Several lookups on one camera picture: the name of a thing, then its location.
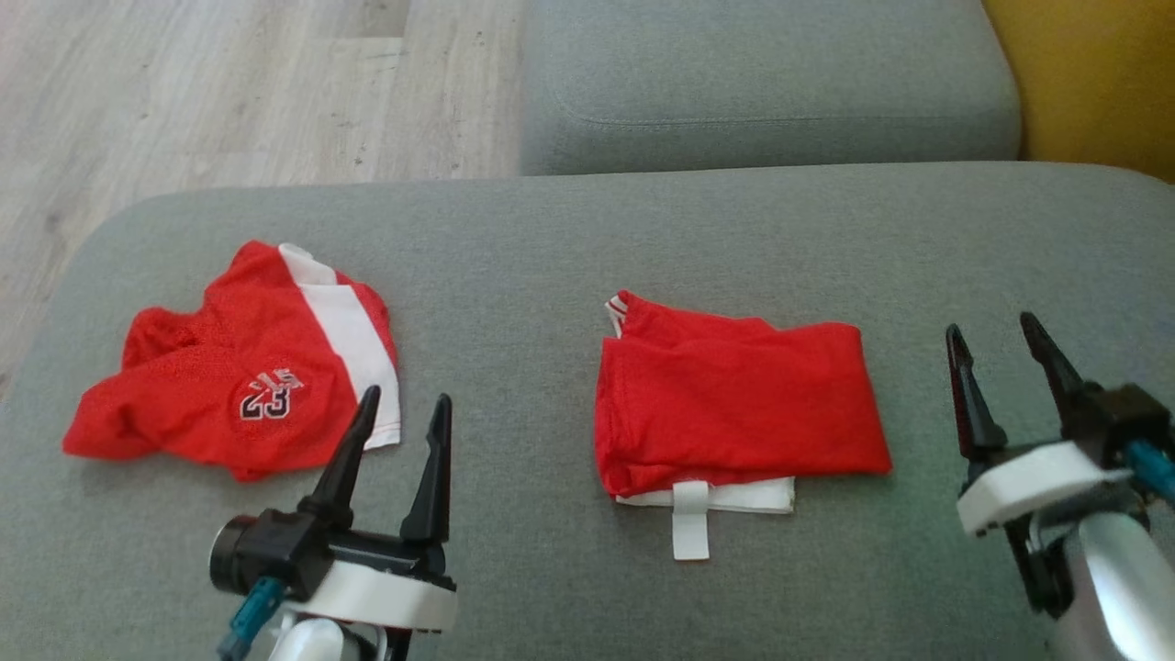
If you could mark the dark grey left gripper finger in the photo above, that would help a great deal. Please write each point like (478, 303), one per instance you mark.
(344, 468)
(431, 487)

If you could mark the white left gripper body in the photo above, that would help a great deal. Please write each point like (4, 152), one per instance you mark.
(386, 592)

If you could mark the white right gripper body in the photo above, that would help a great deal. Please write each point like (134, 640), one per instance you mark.
(1028, 482)

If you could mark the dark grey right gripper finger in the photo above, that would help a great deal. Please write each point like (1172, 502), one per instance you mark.
(973, 404)
(1056, 376)

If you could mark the red white basketball shorts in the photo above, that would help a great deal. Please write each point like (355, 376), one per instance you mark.
(211, 386)

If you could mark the red basketball jersey number 23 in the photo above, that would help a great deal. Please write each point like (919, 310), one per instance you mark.
(734, 404)

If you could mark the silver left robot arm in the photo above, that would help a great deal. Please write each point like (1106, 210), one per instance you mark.
(317, 643)

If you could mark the yellow sofa backrest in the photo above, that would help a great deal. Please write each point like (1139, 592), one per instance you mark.
(1092, 73)

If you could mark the wide grey sofa chaise cushion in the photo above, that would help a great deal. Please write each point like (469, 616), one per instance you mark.
(643, 248)

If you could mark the grey sofa seat cushion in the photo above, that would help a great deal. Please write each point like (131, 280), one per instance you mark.
(762, 73)

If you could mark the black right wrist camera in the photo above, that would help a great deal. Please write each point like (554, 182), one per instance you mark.
(1120, 418)

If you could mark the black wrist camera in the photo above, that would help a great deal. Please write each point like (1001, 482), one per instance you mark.
(266, 551)
(1120, 418)

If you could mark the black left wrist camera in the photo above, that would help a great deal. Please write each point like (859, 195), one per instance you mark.
(266, 551)

